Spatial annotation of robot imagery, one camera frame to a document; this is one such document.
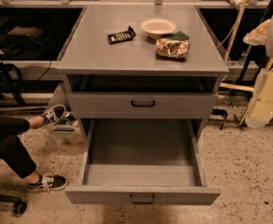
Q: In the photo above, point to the cream foam gripper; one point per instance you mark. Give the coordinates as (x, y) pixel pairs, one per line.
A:
(261, 105)

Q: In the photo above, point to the grey drawer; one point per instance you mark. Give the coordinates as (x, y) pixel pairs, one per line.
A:
(143, 105)
(142, 161)

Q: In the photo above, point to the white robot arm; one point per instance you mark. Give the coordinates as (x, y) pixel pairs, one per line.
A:
(260, 107)

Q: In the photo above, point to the grey top drawer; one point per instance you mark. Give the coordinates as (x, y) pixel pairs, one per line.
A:
(143, 105)

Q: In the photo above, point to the grey drawer cabinet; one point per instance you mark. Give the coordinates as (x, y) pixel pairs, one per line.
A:
(89, 63)

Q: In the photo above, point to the gold green chip bag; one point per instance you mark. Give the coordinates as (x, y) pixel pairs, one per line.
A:
(173, 46)

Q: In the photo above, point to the white paper bowl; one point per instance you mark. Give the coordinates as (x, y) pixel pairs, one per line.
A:
(157, 27)

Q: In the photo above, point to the clear plastic storage box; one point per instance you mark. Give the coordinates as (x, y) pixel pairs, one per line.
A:
(66, 130)

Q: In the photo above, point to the black sneaker right foot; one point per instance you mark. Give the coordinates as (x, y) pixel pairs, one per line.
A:
(53, 114)

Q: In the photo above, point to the black sneaker foot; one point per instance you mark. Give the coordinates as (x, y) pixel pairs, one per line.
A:
(53, 114)
(49, 182)

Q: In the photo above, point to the black sneaker left foot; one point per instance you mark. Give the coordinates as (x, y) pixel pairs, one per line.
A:
(49, 182)

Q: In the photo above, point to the person legs black trousers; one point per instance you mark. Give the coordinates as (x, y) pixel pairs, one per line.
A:
(14, 153)

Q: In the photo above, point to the black office chair base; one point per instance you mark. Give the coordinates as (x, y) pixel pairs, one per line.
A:
(19, 206)

